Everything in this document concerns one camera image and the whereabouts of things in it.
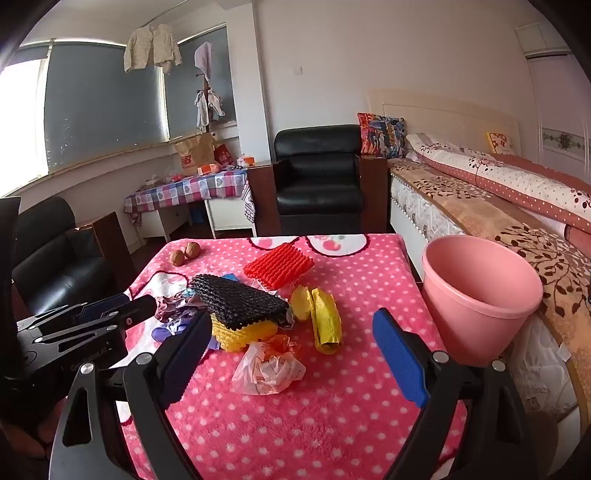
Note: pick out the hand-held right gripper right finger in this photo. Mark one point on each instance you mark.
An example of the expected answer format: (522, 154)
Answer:
(399, 357)

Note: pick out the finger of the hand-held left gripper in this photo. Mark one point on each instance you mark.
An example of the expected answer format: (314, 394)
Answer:
(104, 305)
(138, 311)

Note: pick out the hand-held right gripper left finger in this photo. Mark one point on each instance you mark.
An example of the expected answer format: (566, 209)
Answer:
(184, 364)

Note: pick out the purple wrapper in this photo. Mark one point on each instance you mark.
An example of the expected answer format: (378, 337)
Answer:
(173, 309)

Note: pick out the yellow foam fruit net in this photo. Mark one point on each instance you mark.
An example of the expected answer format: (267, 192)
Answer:
(235, 334)

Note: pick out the gold foil wrapper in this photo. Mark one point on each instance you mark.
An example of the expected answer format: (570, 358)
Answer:
(325, 323)

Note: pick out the clear orange plastic bag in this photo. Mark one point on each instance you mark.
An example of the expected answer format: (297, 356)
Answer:
(268, 369)

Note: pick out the black foam fruit net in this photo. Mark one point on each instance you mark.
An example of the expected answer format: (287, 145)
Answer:
(240, 300)

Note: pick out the pink plastic bin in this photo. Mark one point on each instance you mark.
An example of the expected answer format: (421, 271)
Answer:
(475, 314)

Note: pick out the yellow wrapper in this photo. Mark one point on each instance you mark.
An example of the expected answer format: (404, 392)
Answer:
(300, 302)

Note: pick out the brown walnut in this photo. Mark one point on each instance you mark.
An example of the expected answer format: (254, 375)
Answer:
(192, 249)
(176, 257)

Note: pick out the black leather armchair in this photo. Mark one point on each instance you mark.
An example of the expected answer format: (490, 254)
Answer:
(51, 258)
(318, 180)

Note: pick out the pink polka-dot blanket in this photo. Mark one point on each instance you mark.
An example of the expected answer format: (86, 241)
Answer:
(323, 415)

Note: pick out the white desk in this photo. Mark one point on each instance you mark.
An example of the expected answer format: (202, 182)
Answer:
(226, 214)

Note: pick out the checkered tablecloth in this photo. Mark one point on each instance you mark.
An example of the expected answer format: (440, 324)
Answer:
(194, 189)

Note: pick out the red foam fruit net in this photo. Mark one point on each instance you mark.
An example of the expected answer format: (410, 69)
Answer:
(279, 265)

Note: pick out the white quilted mattress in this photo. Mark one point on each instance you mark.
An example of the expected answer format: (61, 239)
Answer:
(415, 210)

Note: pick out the brown paper bag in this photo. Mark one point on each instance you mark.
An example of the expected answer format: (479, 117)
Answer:
(194, 154)

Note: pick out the brown floral bedspread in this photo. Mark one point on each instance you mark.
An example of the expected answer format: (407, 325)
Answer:
(508, 221)

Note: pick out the red paper bag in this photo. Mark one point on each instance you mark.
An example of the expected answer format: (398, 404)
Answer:
(223, 154)

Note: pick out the small orange box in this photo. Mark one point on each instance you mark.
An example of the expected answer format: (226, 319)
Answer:
(249, 160)

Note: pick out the large grey window blind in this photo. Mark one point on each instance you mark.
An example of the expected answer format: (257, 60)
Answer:
(101, 101)

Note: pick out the white floral rolled quilt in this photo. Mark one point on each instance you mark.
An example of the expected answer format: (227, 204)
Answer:
(508, 180)

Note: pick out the white clothes on rack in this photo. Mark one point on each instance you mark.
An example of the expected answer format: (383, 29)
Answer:
(207, 106)

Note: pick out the small grey window blind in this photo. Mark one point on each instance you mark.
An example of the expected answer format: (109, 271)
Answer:
(184, 92)

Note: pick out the colourful printed pillow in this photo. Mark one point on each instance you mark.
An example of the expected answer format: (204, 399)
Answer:
(382, 134)

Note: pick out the yellow printed pillow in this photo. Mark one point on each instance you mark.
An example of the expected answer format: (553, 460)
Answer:
(498, 142)

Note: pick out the wooden coat rack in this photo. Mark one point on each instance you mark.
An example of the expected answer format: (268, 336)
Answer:
(206, 83)

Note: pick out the cream bed headboard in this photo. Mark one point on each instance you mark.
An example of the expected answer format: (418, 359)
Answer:
(438, 110)

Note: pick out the pink hanging cloth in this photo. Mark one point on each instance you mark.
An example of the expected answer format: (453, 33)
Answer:
(203, 57)

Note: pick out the cream knitted cardigan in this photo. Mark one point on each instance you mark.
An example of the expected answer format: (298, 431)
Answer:
(152, 46)

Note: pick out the white wardrobe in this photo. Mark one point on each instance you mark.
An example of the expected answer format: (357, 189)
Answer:
(558, 92)

